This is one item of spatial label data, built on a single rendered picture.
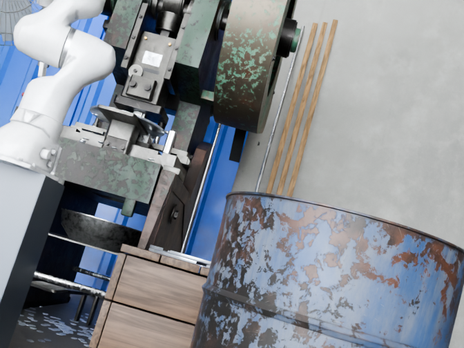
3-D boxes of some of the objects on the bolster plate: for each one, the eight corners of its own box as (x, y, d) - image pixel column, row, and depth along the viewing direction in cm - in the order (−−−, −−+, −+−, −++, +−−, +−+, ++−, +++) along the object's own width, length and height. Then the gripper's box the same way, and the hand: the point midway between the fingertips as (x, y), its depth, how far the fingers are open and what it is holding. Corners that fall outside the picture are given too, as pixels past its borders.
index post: (169, 154, 194) (177, 130, 195) (161, 152, 194) (169, 128, 196) (170, 155, 196) (177, 132, 198) (162, 153, 197) (170, 130, 198)
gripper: (28, 5, 184) (19, 72, 189) (63, 13, 182) (53, 81, 188) (39, 7, 191) (30, 72, 197) (73, 15, 190) (63, 80, 195)
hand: (43, 67), depth 192 cm, fingers closed
